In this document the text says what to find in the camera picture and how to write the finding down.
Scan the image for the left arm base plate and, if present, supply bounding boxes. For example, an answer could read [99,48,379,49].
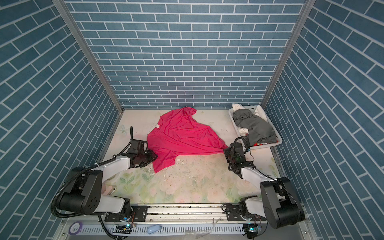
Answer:
[105,206,149,223]

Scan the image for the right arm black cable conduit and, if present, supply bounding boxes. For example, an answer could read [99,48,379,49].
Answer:
[231,136,256,172]

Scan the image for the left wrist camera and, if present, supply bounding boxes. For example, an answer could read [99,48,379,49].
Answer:
[129,139,148,155]

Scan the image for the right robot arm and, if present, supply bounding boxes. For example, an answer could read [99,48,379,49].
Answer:
[223,138,305,229]

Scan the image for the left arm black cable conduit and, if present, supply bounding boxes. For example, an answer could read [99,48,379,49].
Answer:
[49,125,134,219]

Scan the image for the green circuit board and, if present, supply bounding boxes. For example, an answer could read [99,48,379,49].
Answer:
[243,224,260,240]
[113,224,133,234]

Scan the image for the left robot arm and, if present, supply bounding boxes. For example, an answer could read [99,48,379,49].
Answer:
[50,139,158,222]

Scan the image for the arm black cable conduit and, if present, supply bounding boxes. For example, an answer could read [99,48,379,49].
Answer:
[49,125,134,219]
[231,136,256,172]

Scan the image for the aluminium mounting rail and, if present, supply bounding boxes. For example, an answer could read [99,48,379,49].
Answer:
[61,202,310,225]

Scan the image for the white slotted cable duct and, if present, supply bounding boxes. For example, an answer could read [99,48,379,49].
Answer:
[71,224,250,236]

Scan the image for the white plastic laundry basket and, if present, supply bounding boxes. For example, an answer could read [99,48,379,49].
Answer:
[229,104,283,150]

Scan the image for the pink t shirt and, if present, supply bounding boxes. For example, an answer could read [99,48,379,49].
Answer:
[147,107,228,173]

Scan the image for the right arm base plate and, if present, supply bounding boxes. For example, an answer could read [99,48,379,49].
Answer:
[221,203,267,222]

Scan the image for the grey t shirt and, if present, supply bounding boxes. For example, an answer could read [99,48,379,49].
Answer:
[248,116,278,146]

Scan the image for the purple tape roll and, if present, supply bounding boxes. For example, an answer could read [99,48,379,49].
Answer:
[68,222,83,236]

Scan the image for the right green circuit board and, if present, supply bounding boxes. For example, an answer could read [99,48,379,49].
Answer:
[243,224,260,240]

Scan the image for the left green circuit board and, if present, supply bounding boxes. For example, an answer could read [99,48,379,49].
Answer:
[113,224,133,234]

